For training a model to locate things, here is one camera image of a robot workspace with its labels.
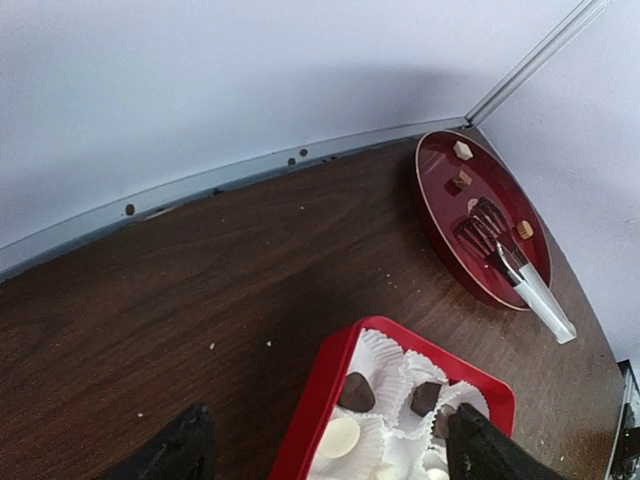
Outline tan centre cup chocolate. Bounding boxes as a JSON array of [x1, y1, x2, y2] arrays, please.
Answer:
[[467, 198, 480, 215]]

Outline white oval chocolate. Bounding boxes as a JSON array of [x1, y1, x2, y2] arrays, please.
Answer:
[[317, 417, 361, 459]]

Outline right aluminium frame post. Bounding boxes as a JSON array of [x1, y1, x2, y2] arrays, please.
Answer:
[[464, 0, 610, 127]]

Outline tan round cup chocolate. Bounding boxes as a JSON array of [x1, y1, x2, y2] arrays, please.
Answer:
[[516, 220, 534, 240]]

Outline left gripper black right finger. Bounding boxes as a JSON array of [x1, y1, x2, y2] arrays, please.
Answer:
[[446, 403, 564, 480]]

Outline white handled serving tongs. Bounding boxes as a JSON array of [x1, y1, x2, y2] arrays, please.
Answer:
[[453, 197, 577, 345]]

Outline dark red round tray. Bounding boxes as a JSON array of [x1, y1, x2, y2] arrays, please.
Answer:
[[413, 130, 552, 311]]

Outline tan top chocolate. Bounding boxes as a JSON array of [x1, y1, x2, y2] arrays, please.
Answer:
[[448, 170, 473, 196]]

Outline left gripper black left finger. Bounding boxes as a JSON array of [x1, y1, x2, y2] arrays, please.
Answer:
[[98, 403, 216, 480]]

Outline dark square chocolate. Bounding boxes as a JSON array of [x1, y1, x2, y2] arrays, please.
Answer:
[[410, 382, 442, 417]]

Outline red square chocolate box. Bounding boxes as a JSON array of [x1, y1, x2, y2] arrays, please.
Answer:
[[269, 316, 516, 480]]

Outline dark round chocolate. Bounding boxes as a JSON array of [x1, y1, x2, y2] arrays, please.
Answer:
[[337, 372, 376, 413]]

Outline white bar chocolate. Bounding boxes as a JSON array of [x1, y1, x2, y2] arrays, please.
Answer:
[[453, 140, 474, 161]]

